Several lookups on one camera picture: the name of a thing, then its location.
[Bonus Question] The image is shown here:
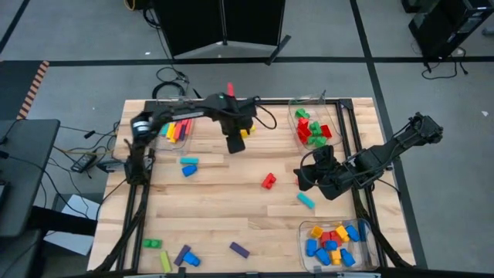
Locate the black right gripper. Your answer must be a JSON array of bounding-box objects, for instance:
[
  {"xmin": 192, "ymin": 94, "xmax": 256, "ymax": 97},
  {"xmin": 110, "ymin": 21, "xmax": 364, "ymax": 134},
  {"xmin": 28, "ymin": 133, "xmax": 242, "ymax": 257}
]
[{"xmin": 293, "ymin": 145, "xmax": 353, "ymax": 201}]

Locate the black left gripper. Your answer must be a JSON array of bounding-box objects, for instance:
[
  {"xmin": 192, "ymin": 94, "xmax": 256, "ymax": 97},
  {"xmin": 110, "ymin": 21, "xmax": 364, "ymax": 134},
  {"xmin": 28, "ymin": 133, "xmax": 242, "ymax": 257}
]
[{"xmin": 215, "ymin": 96, "xmax": 259, "ymax": 154}]

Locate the clear plastic bin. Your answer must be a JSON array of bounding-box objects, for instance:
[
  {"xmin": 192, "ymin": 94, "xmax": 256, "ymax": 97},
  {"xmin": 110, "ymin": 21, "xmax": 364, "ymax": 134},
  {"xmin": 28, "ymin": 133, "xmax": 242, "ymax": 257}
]
[
  {"xmin": 296, "ymin": 220, "xmax": 381, "ymax": 276},
  {"xmin": 288, "ymin": 93, "xmax": 343, "ymax": 158},
  {"xmin": 148, "ymin": 95, "xmax": 196, "ymax": 152}
]

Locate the black partition foot bar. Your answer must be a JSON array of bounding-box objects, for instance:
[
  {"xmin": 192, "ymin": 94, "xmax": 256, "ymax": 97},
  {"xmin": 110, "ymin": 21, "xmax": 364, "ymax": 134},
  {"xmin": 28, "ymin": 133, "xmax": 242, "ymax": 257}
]
[{"xmin": 264, "ymin": 34, "xmax": 293, "ymax": 66}]

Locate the black partition panel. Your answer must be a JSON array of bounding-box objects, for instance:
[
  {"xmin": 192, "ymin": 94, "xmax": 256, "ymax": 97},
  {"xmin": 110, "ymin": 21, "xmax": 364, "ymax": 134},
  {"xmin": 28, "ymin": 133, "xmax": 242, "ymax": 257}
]
[
  {"xmin": 153, "ymin": 0, "xmax": 225, "ymax": 59},
  {"xmin": 222, "ymin": 0, "xmax": 287, "ymax": 47}
]

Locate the black power adapter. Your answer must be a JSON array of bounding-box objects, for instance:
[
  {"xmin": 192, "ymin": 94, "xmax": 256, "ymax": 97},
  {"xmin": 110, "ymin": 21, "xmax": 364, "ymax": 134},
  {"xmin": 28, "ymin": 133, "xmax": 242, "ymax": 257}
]
[{"xmin": 70, "ymin": 153, "xmax": 97, "ymax": 174}]

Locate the white paper sheet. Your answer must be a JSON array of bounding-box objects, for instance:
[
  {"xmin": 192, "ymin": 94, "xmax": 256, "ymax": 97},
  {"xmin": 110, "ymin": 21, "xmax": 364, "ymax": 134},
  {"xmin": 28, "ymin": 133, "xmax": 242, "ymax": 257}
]
[{"xmin": 44, "ymin": 192, "xmax": 103, "ymax": 256}]

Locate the orange black hazard tape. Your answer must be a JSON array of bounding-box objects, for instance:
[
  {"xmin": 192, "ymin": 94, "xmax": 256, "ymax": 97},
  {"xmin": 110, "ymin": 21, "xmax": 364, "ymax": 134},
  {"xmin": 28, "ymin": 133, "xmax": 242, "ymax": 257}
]
[{"xmin": 15, "ymin": 60, "xmax": 50, "ymax": 120}]

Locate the black equipment case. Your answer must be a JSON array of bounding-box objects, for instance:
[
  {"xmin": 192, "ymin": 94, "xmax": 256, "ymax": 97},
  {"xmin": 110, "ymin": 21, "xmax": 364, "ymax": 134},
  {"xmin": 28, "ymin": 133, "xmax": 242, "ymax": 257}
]
[{"xmin": 401, "ymin": 0, "xmax": 494, "ymax": 59}]

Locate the black desk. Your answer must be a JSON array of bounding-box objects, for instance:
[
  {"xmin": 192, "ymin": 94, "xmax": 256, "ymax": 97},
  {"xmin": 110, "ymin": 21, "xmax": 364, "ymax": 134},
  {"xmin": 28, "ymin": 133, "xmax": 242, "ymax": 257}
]
[{"xmin": 0, "ymin": 118, "xmax": 61, "ymax": 239}]

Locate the coiled black cable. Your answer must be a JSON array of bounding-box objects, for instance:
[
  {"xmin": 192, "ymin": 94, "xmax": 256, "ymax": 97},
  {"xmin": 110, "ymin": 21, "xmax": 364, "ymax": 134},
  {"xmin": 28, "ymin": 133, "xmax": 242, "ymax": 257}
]
[{"xmin": 151, "ymin": 66, "xmax": 191, "ymax": 100}]

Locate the black floor cable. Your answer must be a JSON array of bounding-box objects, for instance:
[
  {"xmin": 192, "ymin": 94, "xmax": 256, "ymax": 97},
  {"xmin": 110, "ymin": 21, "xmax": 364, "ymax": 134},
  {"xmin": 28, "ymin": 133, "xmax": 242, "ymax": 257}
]
[{"xmin": 420, "ymin": 46, "xmax": 470, "ymax": 81}]

